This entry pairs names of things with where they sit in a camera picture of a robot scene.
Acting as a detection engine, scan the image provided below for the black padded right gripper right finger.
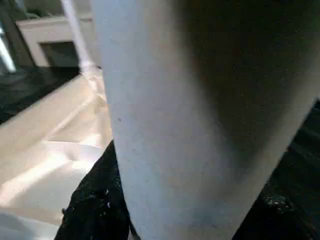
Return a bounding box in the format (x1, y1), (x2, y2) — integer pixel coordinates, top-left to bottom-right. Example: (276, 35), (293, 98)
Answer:
(233, 183), (312, 240)

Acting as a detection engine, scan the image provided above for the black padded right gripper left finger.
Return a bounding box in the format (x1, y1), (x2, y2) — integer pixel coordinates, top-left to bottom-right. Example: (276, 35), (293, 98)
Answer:
(54, 140), (134, 240)

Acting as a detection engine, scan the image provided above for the white plastic table top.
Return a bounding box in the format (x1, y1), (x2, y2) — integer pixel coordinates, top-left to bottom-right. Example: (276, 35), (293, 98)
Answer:
(0, 69), (117, 240)

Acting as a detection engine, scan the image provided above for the white plastic table leg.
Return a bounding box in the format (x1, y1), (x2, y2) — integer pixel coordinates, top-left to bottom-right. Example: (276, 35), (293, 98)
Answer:
(60, 0), (100, 77)
(89, 0), (320, 240)

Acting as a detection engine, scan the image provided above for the black work mat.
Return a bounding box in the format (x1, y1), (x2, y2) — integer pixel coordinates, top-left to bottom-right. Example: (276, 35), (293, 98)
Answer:
(0, 65), (320, 240)

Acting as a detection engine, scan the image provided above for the white cabinet with glass doors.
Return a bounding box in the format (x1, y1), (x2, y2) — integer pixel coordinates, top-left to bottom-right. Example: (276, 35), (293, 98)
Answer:
(15, 14), (102, 69)

